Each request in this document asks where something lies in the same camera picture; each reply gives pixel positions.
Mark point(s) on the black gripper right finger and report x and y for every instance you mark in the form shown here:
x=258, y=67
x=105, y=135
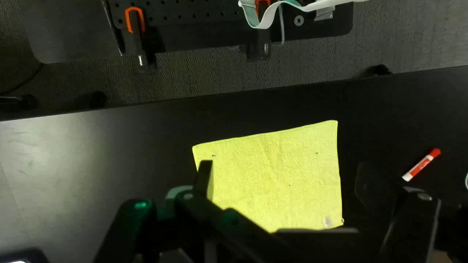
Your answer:
x=378, y=189

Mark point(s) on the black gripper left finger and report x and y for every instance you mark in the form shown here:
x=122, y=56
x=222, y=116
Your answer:
x=203, y=179

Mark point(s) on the yellow microfiber towel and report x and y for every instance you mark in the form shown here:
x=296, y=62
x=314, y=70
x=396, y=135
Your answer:
x=280, y=181

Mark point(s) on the red and white marker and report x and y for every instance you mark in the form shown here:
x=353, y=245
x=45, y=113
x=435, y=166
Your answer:
x=422, y=165

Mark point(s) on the black perforated mounting board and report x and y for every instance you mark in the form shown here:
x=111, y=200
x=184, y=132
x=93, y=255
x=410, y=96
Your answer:
x=179, y=26

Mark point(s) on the orange handled tool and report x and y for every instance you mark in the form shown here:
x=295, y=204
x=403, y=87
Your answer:
x=135, y=26

